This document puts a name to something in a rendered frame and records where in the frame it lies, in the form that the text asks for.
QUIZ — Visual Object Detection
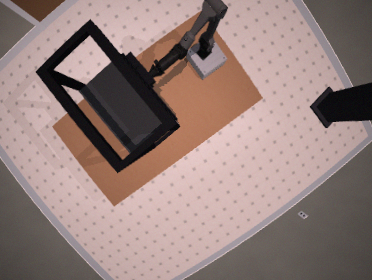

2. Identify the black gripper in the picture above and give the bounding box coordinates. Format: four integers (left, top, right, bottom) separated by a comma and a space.
149, 57, 170, 78

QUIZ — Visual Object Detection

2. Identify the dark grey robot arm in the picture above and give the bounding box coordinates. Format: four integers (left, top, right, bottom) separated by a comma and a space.
164, 0, 228, 66

